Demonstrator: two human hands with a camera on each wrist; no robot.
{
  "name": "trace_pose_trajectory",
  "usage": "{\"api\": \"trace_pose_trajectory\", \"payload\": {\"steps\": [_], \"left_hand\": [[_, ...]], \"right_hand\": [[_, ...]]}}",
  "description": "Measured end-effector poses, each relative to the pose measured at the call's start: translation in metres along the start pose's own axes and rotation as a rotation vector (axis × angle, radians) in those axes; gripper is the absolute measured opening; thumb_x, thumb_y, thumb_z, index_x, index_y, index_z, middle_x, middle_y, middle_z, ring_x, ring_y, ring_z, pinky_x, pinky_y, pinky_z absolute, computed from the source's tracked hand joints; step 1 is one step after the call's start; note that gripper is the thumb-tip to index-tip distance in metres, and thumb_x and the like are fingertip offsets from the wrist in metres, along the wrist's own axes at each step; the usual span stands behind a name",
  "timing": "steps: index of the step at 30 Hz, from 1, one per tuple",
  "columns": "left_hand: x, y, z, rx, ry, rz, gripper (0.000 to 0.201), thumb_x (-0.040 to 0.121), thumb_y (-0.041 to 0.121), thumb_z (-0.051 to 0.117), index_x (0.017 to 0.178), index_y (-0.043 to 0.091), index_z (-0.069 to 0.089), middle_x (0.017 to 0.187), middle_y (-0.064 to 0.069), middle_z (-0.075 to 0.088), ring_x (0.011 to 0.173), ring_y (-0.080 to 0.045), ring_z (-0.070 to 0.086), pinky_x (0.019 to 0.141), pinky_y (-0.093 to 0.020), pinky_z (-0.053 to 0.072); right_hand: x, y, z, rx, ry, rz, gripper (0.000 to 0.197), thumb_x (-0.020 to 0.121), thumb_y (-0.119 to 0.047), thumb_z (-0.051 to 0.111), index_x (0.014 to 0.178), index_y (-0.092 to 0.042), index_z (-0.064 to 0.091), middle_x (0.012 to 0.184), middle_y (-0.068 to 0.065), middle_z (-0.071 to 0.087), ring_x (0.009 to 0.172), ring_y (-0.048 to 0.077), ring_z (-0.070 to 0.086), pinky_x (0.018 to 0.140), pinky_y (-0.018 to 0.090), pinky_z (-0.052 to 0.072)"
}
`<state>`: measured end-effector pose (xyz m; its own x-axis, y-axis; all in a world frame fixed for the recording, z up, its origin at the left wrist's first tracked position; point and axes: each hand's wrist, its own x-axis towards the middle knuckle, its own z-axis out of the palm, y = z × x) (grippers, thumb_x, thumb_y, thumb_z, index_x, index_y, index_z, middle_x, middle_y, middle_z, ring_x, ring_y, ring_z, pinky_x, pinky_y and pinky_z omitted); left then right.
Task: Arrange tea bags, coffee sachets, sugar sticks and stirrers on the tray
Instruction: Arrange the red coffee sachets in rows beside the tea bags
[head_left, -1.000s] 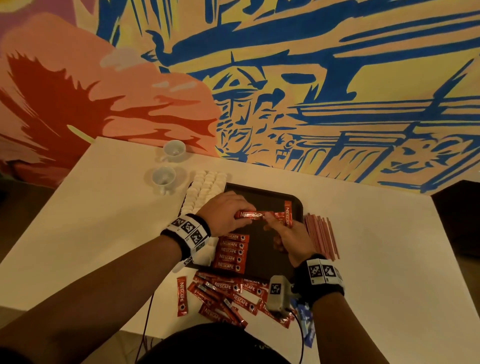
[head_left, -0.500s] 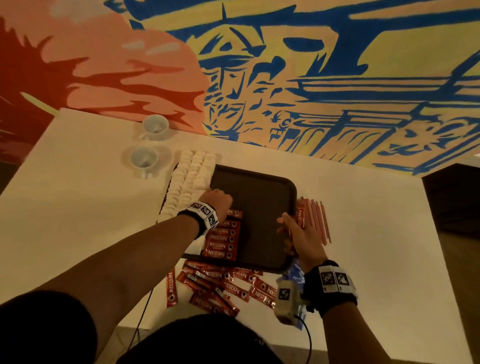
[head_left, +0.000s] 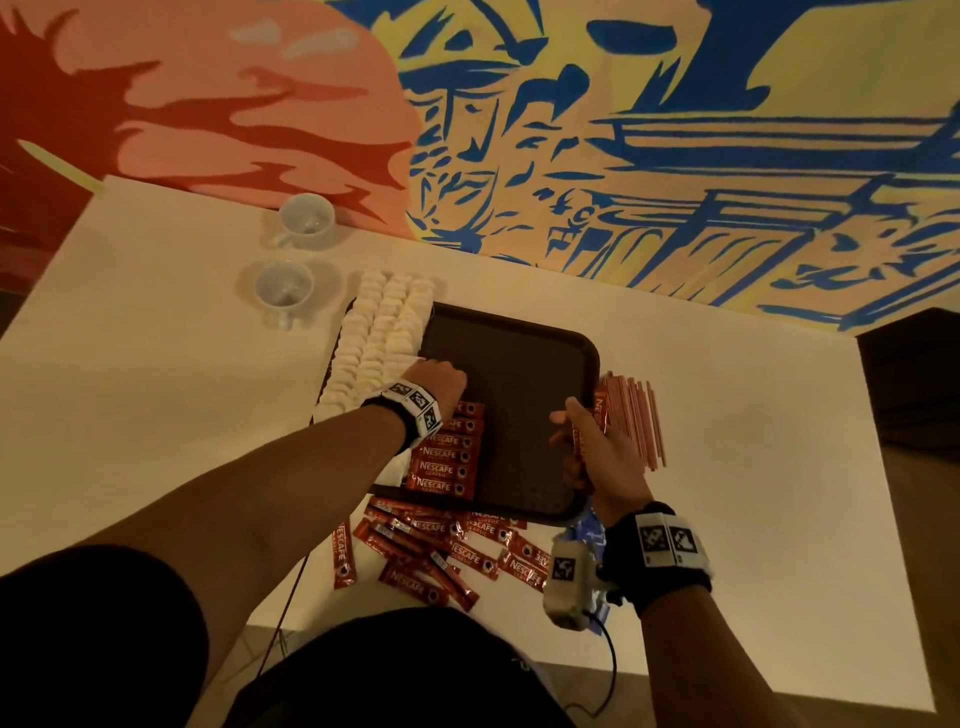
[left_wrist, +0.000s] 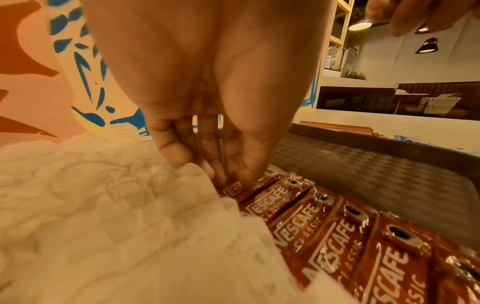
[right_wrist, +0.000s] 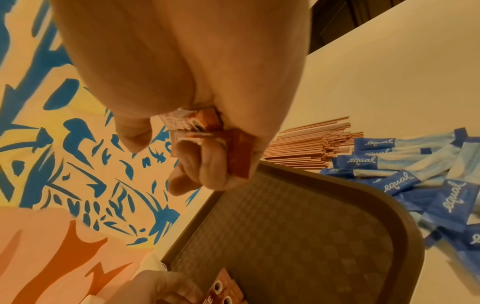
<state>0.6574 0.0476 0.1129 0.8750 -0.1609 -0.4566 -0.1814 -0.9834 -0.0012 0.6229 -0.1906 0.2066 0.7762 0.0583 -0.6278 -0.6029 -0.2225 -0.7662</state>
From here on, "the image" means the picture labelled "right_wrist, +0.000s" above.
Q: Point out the person's right hand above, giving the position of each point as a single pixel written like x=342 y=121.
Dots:
x=202 y=53

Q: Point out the person's left hand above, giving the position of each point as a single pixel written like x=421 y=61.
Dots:
x=154 y=289

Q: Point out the row of tea bags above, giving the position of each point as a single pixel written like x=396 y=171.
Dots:
x=150 y=264

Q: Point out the dark brown tray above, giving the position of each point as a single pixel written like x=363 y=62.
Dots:
x=315 y=237

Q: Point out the pile of blue sachets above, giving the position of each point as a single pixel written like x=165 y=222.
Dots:
x=435 y=184

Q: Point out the dark side table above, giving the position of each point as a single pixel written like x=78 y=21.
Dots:
x=345 y=21

